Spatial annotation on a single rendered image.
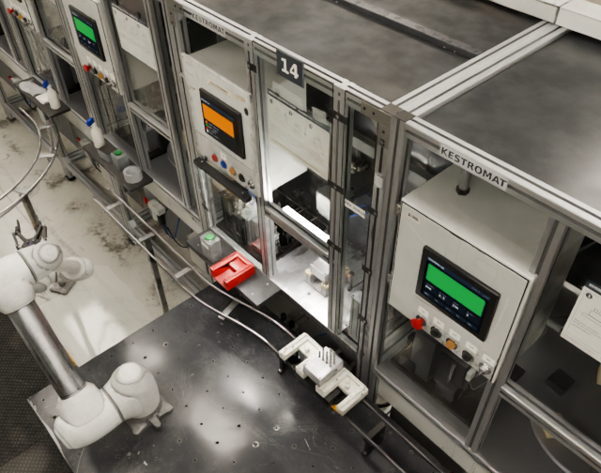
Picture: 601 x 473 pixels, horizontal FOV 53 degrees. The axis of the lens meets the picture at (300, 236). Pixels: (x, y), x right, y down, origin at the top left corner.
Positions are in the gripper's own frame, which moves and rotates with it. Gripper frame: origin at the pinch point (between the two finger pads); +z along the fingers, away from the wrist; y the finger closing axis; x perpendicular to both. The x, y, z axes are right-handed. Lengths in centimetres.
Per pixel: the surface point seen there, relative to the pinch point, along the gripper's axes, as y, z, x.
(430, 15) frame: 154, -65, 117
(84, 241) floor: 17, 77, -106
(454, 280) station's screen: 119, -151, 90
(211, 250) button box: 75, -54, 11
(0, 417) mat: -43, -43, -94
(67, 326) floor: -3, 7, -99
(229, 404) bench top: 63, -115, -15
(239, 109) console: 88, -57, 87
